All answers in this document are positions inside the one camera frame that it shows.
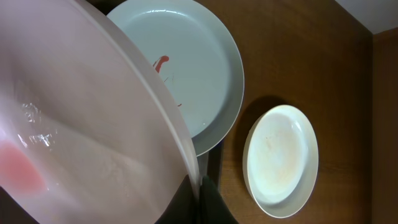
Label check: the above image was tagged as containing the brown serving tray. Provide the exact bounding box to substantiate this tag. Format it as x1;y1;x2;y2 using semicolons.
87;0;223;191

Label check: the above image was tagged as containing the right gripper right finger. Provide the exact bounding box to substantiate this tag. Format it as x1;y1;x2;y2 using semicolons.
200;176;238;224

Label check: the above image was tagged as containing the white plate with red smear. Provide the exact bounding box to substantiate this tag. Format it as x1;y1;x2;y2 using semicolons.
1;1;200;223

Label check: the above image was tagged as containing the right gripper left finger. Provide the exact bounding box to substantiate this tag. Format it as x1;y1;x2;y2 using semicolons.
155;175;197;224

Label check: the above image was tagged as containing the pale grey plate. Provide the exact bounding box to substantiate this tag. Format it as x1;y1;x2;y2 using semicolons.
107;0;244;156

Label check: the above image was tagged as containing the white plate with sauce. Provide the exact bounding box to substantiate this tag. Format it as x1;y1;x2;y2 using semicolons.
243;105;318;218

